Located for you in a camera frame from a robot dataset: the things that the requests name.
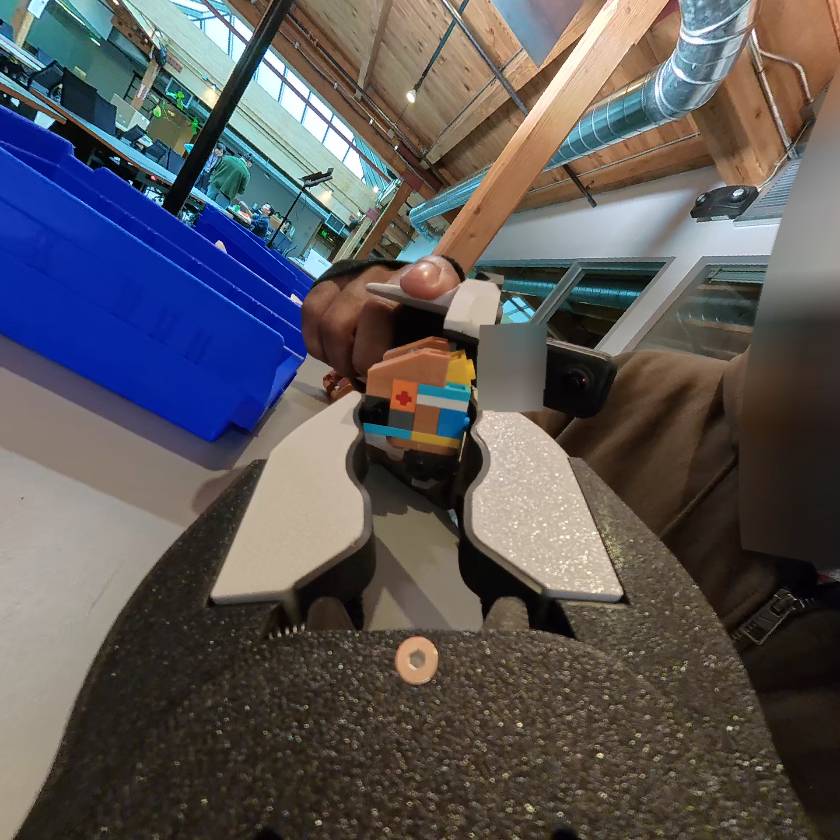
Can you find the brown brick animal model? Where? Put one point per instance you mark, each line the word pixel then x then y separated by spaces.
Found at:
pixel 338 387

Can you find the blue plastic bin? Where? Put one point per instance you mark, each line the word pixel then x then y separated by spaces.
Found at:
pixel 98 282
pixel 262 256

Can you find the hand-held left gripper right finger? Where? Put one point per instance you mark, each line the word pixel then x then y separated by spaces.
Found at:
pixel 544 525

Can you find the silver ventilation duct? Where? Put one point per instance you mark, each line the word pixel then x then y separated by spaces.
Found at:
pixel 623 111

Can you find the person's dark trousers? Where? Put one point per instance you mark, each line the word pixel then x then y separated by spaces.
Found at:
pixel 800 722

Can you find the grey desk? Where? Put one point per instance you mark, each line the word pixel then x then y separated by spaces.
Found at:
pixel 98 525

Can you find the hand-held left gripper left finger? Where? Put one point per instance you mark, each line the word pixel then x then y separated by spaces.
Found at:
pixel 295 518

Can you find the yellow toy brick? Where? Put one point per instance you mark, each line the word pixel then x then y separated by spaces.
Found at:
pixel 461 367

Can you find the black pole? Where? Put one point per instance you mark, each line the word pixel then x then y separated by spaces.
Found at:
pixel 223 105

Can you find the black wall-mounted device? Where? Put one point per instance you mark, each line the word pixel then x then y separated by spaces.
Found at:
pixel 725 202

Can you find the person's right hand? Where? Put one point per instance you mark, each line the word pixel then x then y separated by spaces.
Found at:
pixel 334 315

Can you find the small multicoloured brick model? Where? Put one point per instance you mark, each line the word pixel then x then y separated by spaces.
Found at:
pixel 420 400

